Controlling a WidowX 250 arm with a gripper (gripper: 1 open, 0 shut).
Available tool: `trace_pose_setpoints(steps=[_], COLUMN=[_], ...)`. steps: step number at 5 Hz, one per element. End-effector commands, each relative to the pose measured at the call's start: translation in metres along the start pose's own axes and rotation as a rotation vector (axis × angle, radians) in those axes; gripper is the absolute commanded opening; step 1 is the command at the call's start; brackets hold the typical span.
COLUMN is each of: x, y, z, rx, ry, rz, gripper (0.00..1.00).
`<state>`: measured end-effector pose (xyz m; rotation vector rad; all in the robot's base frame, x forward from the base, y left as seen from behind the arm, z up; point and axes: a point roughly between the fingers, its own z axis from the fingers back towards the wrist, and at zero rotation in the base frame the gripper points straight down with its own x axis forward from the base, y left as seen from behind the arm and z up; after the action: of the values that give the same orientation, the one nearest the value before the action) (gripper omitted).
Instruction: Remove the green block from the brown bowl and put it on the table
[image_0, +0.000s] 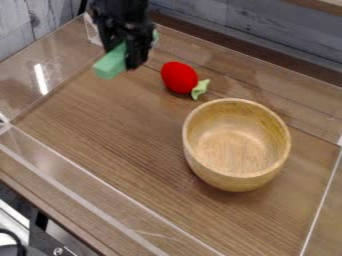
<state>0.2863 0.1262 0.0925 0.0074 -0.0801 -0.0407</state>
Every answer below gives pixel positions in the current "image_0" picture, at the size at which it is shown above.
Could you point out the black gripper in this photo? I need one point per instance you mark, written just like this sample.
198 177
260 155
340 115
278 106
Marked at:
118 18

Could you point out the green rectangular block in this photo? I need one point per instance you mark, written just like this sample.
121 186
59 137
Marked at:
111 64

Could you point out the brown wooden bowl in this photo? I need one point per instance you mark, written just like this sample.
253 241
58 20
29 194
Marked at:
237 144

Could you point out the red plush strawberry toy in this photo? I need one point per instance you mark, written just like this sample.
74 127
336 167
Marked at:
181 79

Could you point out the clear acrylic corner bracket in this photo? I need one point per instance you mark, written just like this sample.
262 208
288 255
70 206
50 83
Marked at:
91 30

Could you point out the black table leg mount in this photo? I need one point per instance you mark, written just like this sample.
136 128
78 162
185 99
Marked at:
42 240

